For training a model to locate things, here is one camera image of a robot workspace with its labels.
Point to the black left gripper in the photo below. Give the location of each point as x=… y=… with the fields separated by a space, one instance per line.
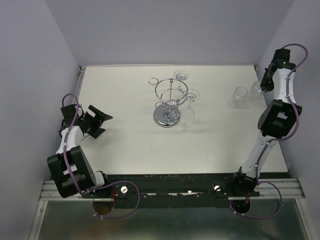
x=96 y=130

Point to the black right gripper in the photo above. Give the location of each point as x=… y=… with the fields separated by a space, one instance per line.
x=264 y=85

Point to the clear wine glass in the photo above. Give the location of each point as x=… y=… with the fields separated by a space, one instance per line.
x=255 y=91
x=238 y=97
x=187 y=112
x=180 y=76

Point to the clear wine glass front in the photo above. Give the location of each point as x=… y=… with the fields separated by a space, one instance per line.
x=238 y=97

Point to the chrome wine glass rack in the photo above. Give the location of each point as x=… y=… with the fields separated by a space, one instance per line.
x=171 y=94

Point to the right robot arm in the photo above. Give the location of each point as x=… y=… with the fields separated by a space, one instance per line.
x=276 y=122

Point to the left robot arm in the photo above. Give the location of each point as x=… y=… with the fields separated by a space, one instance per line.
x=95 y=179

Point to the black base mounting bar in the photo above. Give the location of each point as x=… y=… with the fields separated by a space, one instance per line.
x=163 y=191

